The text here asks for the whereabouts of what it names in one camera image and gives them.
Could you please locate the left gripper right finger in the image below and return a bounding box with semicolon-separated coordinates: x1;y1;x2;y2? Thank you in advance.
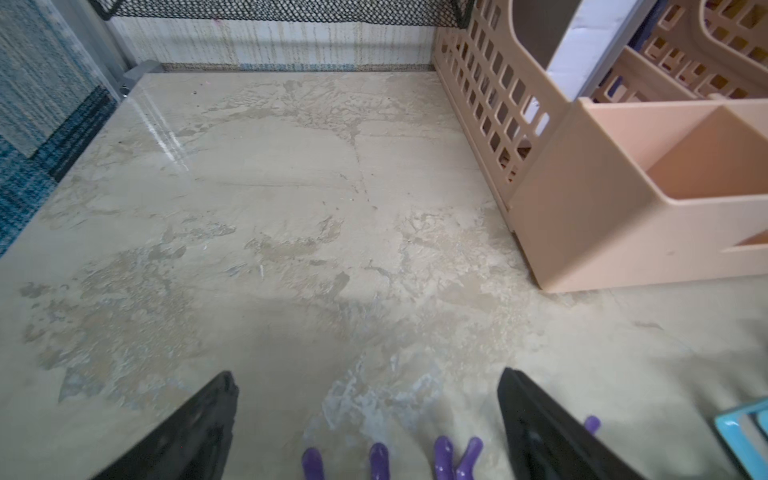
497;367;643;480

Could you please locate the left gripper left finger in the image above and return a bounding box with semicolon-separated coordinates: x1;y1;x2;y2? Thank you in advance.
95;371;239;480

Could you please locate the purple rake pink handle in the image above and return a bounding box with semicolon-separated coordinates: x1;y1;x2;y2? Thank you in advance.
301;436;455;479
453;415;602;479

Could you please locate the large light blue rake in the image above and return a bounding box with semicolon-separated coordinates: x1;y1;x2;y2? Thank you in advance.
714;398;767;480

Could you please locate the pink plastic desk organizer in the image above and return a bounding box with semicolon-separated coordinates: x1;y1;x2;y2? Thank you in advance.
433;1;767;292

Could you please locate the white grey book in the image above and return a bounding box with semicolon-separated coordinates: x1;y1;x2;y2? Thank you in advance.
510;1;654;135

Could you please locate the black mesh shelf rack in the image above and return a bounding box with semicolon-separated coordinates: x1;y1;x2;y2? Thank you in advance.
88;0;475;28

